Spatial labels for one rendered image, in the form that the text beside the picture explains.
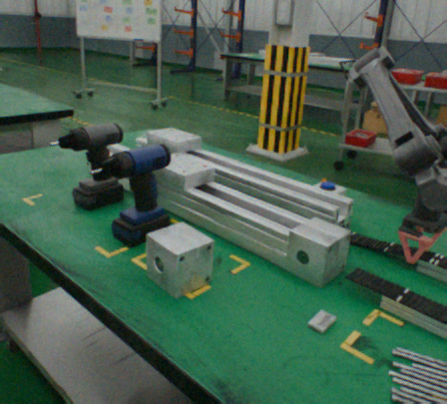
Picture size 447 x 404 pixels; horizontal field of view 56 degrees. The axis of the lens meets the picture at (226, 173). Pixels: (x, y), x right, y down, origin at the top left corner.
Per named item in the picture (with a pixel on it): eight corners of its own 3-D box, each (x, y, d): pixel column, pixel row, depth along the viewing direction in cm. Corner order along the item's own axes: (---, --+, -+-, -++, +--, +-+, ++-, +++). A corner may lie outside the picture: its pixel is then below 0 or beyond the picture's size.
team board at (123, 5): (71, 99, 674) (63, -37, 609) (92, 95, 718) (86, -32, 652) (154, 111, 623) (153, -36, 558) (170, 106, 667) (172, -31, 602)
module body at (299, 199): (348, 228, 111) (354, 200, 108) (329, 241, 104) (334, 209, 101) (158, 156, 162) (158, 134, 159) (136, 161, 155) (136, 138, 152)
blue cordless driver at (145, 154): (174, 231, 104) (176, 146, 97) (105, 260, 90) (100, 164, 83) (154, 221, 109) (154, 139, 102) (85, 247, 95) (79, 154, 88)
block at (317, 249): (350, 265, 94) (357, 227, 91) (320, 287, 85) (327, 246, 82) (315, 250, 100) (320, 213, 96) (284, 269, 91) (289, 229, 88)
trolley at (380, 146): (443, 176, 410) (469, 69, 376) (438, 193, 365) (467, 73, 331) (338, 155, 457) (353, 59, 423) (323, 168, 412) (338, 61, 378)
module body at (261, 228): (309, 253, 98) (314, 220, 95) (284, 269, 91) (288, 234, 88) (115, 166, 148) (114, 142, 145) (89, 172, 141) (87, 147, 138)
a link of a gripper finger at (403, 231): (390, 259, 93) (399, 221, 90) (403, 249, 98) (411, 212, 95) (422, 272, 89) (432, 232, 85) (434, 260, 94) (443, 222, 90)
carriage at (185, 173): (214, 190, 116) (215, 167, 114) (184, 200, 109) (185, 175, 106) (176, 175, 127) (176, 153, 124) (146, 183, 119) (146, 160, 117)
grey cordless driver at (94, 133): (128, 200, 121) (126, 125, 114) (63, 219, 107) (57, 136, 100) (112, 192, 126) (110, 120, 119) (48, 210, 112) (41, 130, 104)
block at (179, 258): (221, 277, 87) (223, 236, 83) (176, 299, 79) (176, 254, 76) (190, 257, 93) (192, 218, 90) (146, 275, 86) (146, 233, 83)
